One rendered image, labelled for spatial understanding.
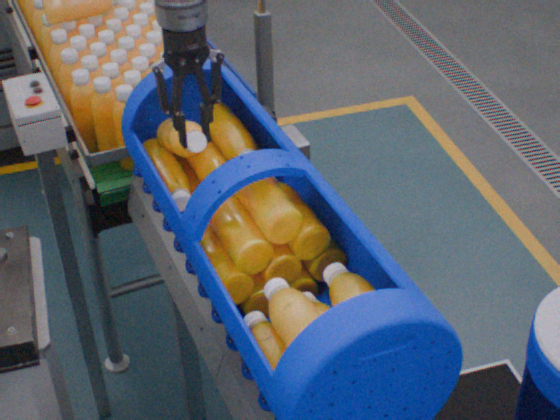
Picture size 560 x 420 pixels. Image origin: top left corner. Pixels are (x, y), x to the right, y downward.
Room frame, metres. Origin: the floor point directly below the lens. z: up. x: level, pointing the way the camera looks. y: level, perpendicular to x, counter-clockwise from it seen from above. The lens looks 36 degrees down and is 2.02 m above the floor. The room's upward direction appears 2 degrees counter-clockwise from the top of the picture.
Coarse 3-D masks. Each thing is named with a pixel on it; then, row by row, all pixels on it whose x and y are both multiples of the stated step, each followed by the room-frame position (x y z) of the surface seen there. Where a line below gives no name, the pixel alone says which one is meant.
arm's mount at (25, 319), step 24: (0, 240) 1.28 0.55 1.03; (24, 240) 1.27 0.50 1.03; (24, 264) 1.19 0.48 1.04; (0, 288) 1.12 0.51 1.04; (24, 288) 1.12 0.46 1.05; (0, 312) 1.06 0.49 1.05; (24, 312) 1.05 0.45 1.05; (0, 336) 0.99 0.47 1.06; (24, 336) 0.99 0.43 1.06; (0, 360) 0.97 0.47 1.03; (24, 360) 0.97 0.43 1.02
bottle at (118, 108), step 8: (120, 104) 1.72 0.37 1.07; (112, 112) 1.72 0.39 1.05; (120, 112) 1.71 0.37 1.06; (120, 120) 1.70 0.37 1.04; (120, 128) 1.70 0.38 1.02; (120, 136) 1.70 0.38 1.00; (120, 144) 1.71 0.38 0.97; (120, 160) 1.72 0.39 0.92; (128, 160) 1.70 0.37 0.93; (128, 168) 1.70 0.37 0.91
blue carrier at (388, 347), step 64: (128, 128) 1.51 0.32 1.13; (256, 128) 1.59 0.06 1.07; (320, 192) 1.15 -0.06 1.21; (192, 256) 1.13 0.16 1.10; (384, 256) 0.99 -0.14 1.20; (320, 320) 0.84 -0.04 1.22; (384, 320) 0.82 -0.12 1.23; (320, 384) 0.77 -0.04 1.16; (384, 384) 0.81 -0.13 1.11; (448, 384) 0.86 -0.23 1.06
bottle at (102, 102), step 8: (96, 96) 1.76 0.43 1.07; (104, 96) 1.76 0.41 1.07; (112, 96) 1.77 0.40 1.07; (96, 104) 1.75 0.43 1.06; (104, 104) 1.75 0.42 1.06; (112, 104) 1.75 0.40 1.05; (96, 112) 1.75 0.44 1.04; (104, 112) 1.74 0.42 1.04; (96, 120) 1.75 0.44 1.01; (104, 120) 1.74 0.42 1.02; (112, 120) 1.75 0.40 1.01; (96, 128) 1.75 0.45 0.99; (104, 128) 1.74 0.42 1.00; (112, 128) 1.75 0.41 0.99; (96, 136) 1.76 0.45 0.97; (104, 136) 1.74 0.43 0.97; (112, 136) 1.74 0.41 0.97; (104, 144) 1.74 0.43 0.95; (112, 144) 1.74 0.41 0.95
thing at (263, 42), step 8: (256, 16) 2.14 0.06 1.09; (264, 16) 2.13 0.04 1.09; (256, 24) 2.14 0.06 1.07; (264, 24) 2.13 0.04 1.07; (256, 32) 2.14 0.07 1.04; (264, 32) 2.13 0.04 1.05; (256, 40) 2.15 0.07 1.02; (264, 40) 2.13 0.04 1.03; (256, 48) 2.15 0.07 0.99; (264, 48) 2.13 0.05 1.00; (256, 56) 2.15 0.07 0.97; (264, 56) 2.13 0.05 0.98; (256, 64) 2.15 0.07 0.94; (264, 64) 2.13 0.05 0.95; (272, 64) 2.14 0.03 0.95; (256, 72) 2.15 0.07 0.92; (264, 72) 2.13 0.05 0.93; (272, 72) 2.14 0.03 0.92; (264, 80) 2.13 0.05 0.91; (272, 80) 2.14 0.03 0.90; (264, 88) 2.13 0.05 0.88; (272, 88) 2.14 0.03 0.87; (264, 96) 2.13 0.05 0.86; (272, 96) 2.14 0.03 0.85; (264, 104) 2.13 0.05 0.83; (272, 104) 2.14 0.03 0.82
